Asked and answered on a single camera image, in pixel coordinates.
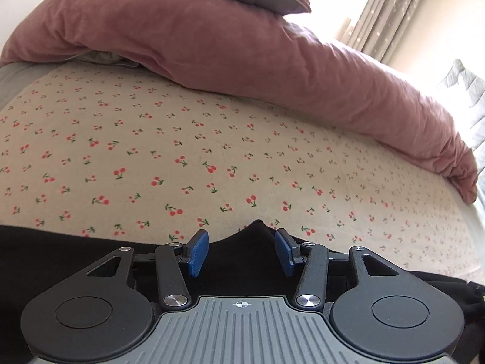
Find pink duvet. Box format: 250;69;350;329
0;0;479;204

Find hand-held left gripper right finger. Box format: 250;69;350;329
275;228;403;308

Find grey quilted cushion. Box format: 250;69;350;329
436;59;485;152

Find black pants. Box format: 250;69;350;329
0;219;485;364

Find cherry print bed sheet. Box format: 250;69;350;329
0;62;485;285

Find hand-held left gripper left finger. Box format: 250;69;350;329
86;230;210;310

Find beige curtain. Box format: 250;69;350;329
343;0;468;65

